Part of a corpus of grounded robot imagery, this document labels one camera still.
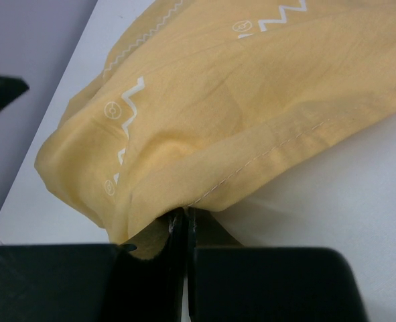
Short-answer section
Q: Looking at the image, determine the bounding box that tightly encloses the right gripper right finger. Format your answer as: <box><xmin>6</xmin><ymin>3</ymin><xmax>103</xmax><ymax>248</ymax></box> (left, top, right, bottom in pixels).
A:
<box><xmin>187</xmin><ymin>208</ymin><xmax>369</xmax><ymax>321</ymax></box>

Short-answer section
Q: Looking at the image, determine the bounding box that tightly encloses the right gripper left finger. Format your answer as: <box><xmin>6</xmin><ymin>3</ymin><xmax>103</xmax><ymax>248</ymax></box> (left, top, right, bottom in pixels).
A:
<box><xmin>0</xmin><ymin>209</ymin><xmax>184</xmax><ymax>321</ymax></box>

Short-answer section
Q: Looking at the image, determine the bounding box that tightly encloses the yellow pillowcase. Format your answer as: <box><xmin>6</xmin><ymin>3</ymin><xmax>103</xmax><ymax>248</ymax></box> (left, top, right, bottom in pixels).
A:
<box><xmin>35</xmin><ymin>1</ymin><xmax>396</xmax><ymax>244</ymax></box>

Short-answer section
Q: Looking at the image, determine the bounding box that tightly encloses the white pillow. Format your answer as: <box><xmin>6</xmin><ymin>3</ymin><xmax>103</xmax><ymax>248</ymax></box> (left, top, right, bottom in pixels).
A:
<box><xmin>213</xmin><ymin>114</ymin><xmax>396</xmax><ymax>321</ymax></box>

